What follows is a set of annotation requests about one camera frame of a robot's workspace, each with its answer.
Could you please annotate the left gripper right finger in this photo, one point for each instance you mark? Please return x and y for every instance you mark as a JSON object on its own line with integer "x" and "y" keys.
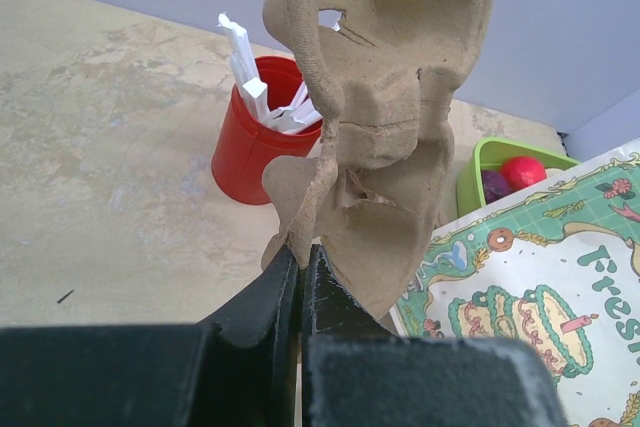
{"x": 355, "y": 372}

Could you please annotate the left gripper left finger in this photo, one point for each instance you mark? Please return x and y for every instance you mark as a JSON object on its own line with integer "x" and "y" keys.
{"x": 236, "y": 367}

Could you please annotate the brown cardboard cup carrier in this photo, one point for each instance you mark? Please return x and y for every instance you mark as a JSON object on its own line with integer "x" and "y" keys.
{"x": 382, "y": 75}

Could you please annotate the red ribbed cup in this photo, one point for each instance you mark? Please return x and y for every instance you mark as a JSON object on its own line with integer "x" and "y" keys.
{"x": 245, "y": 146}

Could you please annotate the purple onion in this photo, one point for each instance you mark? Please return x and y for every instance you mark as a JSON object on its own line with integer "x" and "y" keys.
{"x": 494, "y": 185}

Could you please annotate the green plastic bin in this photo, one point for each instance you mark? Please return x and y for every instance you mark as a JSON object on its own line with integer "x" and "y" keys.
{"x": 489, "y": 154}

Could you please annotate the white wrapped straw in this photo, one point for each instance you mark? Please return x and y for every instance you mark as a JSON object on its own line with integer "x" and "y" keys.
{"x": 296, "y": 117}
{"x": 244, "y": 68}

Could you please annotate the red apple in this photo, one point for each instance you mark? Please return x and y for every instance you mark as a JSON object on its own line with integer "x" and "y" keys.
{"x": 522, "y": 172}

